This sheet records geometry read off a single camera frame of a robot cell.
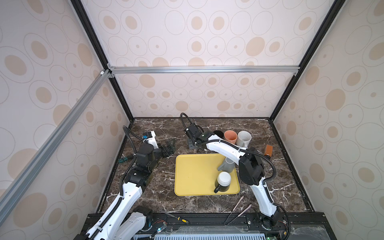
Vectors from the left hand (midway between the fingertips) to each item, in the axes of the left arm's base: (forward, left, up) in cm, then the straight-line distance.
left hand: (172, 139), depth 74 cm
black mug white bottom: (-15, -26, -16) cm, 34 cm away
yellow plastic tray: (-7, -12, -28) cm, 31 cm away
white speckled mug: (+16, -44, -22) cm, 52 cm away
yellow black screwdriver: (-32, -5, -25) cm, 40 cm away
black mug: (+18, -28, -18) cm, 38 cm away
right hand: (+11, -10, -17) cm, 23 cm away
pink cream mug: (+18, -36, -22) cm, 46 cm away
